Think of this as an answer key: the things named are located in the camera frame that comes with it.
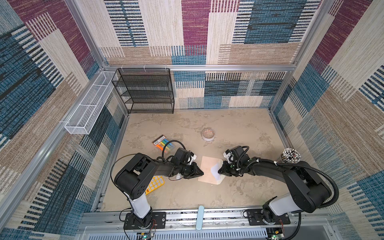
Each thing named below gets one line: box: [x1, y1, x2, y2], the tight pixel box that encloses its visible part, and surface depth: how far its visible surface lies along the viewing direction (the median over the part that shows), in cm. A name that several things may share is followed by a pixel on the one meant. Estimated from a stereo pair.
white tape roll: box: [201, 128, 215, 142], surface depth 107 cm
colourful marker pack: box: [152, 134, 175, 154], surface depth 102 cm
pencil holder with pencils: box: [280, 147, 301, 164], surface depth 77 cm
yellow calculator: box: [145, 175, 165, 195], surface depth 86 cm
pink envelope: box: [198, 156, 219, 185], surface depth 91 cm
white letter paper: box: [211, 159, 226, 185], surface depth 90 cm
